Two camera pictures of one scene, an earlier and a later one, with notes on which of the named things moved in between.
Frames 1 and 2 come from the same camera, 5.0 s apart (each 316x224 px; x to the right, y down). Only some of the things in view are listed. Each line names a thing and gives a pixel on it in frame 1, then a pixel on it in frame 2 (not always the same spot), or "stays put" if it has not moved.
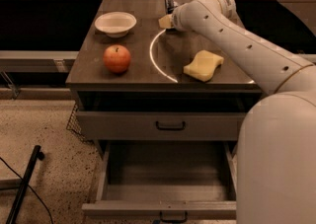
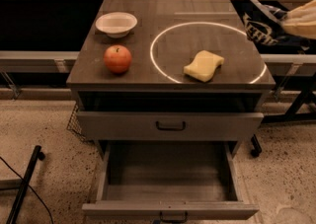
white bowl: x=116 y=24 stays put
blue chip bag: x=169 y=4 → x=264 y=24
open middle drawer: x=165 y=183 stays put
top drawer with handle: x=158 y=125 stays put
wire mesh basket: x=75 y=125 stays put
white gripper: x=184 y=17 → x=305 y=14
